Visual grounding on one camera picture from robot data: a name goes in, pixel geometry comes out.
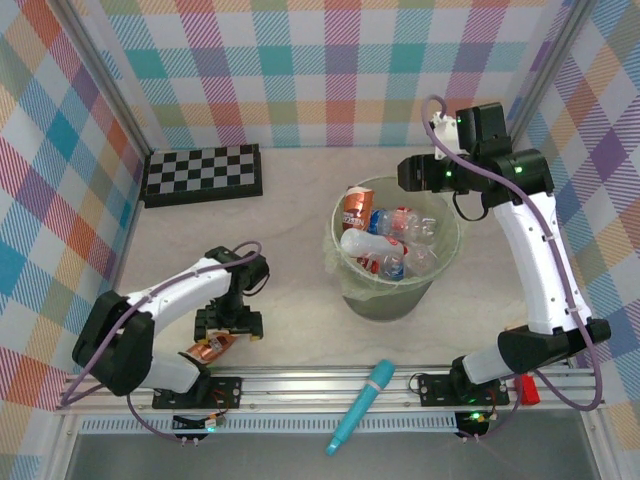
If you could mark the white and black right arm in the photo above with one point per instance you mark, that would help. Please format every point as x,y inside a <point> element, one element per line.
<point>540,260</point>

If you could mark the teal marker pen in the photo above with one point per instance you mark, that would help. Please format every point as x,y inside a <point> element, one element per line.
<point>372,387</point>

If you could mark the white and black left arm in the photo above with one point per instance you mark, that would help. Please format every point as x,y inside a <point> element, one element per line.
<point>175,295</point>

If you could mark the aluminium rail frame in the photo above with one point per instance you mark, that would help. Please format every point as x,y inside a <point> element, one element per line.
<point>310,387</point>

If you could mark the black and silver chessboard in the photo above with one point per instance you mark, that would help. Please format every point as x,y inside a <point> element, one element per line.
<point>200,175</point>

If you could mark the aluminium frame post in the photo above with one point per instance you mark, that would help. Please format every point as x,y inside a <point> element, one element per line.
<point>545,75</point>
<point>105,75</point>

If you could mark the cola bottle blue cap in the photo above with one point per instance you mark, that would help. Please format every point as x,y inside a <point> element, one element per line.
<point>392,267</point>

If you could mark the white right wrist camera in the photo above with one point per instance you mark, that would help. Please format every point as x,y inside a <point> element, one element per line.
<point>444,132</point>

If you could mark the grey mesh waste bin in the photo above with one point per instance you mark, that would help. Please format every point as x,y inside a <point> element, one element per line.
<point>385,309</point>

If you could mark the copper coffee bottle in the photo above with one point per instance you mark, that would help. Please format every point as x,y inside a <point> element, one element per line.
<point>357,207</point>
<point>207,350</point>

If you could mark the small wooden piece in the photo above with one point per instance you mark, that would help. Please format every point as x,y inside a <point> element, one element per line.
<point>515,326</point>

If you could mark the clear bottle blue red label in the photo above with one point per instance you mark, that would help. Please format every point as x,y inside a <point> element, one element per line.
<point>405,222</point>

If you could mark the red block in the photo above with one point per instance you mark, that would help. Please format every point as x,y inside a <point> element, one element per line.
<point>530,391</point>

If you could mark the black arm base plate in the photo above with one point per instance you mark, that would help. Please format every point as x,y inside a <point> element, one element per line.
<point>435,390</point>
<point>225,392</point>

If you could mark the small circuit board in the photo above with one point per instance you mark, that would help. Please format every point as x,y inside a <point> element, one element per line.
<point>472,421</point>
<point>200,424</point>

